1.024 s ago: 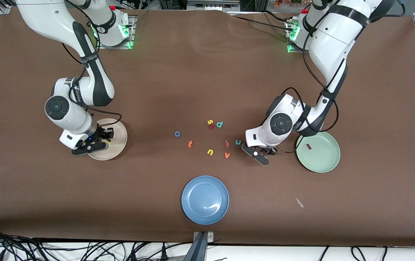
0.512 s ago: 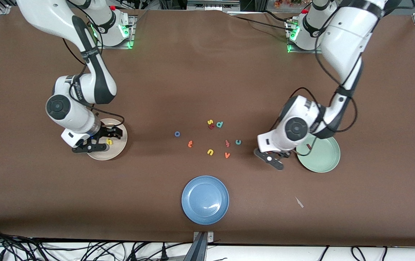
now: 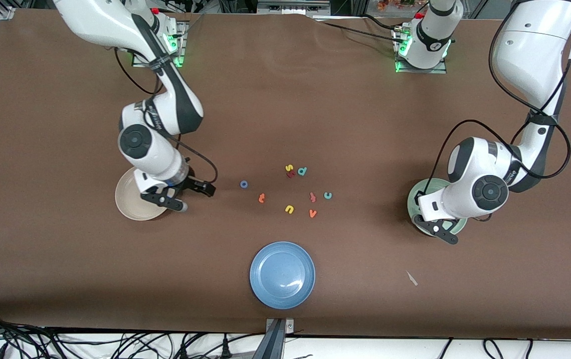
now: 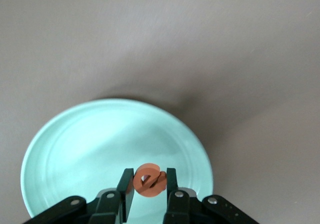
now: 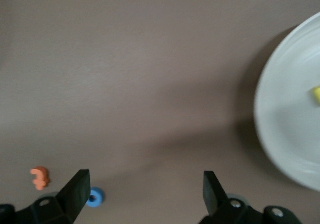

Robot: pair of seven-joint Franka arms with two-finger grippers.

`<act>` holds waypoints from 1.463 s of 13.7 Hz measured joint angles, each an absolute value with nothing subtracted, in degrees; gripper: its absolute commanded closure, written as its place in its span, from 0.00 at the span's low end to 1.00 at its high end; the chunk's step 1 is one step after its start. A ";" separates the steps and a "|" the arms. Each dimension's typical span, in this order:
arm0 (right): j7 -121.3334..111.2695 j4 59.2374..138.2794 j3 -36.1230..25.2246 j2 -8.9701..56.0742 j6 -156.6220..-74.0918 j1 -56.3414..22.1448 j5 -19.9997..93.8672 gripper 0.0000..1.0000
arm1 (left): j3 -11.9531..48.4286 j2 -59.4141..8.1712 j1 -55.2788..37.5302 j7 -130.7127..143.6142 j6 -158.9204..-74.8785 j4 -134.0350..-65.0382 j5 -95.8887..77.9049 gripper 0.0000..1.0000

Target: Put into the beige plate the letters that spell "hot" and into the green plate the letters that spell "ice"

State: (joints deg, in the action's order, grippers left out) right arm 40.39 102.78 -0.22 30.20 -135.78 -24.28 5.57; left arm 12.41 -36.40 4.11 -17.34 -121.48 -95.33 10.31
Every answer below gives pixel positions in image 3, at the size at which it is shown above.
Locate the beige brown plastic plate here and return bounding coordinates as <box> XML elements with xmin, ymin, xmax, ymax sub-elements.
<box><xmin>115</xmin><ymin>166</ymin><xmax>171</xmax><ymax>221</ymax></box>

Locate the blue plastic plate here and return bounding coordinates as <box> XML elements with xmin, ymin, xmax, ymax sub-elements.
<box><xmin>249</xmin><ymin>241</ymin><xmax>316</xmax><ymax>310</ymax></box>

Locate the brown paper table cover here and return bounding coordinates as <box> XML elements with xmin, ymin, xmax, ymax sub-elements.
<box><xmin>0</xmin><ymin>8</ymin><xmax>571</xmax><ymax>341</ymax></box>

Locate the grey metal box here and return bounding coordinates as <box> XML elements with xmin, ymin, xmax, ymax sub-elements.
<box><xmin>257</xmin><ymin>0</ymin><xmax>331</xmax><ymax>15</ymax></box>

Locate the light green plastic plate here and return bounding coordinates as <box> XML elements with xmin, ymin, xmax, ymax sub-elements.
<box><xmin>406</xmin><ymin>178</ymin><xmax>469</xmax><ymax>238</ymax></box>

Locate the orange leafy object cluster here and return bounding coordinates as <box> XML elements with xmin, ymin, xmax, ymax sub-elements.
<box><xmin>377</xmin><ymin>0</ymin><xmax>416</xmax><ymax>11</ymax></box>

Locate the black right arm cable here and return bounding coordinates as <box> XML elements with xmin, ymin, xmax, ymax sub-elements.
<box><xmin>114</xmin><ymin>47</ymin><xmax>218</xmax><ymax>187</ymax></box>

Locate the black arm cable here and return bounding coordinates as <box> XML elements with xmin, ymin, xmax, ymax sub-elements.
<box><xmin>114</xmin><ymin>47</ymin><xmax>218</xmax><ymax>187</ymax></box>
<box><xmin>416</xmin><ymin>20</ymin><xmax>571</xmax><ymax>205</ymax></box>

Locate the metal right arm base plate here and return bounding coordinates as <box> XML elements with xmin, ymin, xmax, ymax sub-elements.
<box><xmin>132</xmin><ymin>21</ymin><xmax>187</xmax><ymax>68</ymax></box>

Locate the grey metal mount bracket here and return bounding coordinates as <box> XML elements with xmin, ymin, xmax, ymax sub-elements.
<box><xmin>265</xmin><ymin>318</ymin><xmax>295</xmax><ymax>334</ymax></box>

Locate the grey aluminium mount pole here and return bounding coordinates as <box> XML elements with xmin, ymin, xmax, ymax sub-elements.
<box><xmin>252</xmin><ymin>319</ymin><xmax>286</xmax><ymax>359</ymax></box>

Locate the long black floor cable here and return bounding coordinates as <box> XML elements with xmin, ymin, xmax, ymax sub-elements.
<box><xmin>0</xmin><ymin>310</ymin><xmax>66</xmax><ymax>359</ymax></box>

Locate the black table cable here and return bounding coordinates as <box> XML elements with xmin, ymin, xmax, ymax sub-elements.
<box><xmin>313</xmin><ymin>19</ymin><xmax>405</xmax><ymax>45</ymax></box>
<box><xmin>360</xmin><ymin>14</ymin><xmax>401</xmax><ymax>30</ymax></box>

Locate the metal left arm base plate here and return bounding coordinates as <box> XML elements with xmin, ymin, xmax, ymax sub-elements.
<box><xmin>394</xmin><ymin>27</ymin><xmax>448</xmax><ymax>75</ymax></box>

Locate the looped black floor cable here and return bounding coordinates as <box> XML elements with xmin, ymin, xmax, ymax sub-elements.
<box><xmin>482</xmin><ymin>339</ymin><xmax>508</xmax><ymax>359</ymax></box>

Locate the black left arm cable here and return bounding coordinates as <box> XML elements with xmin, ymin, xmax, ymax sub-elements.
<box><xmin>416</xmin><ymin>20</ymin><xmax>571</xmax><ymax>205</ymax></box>

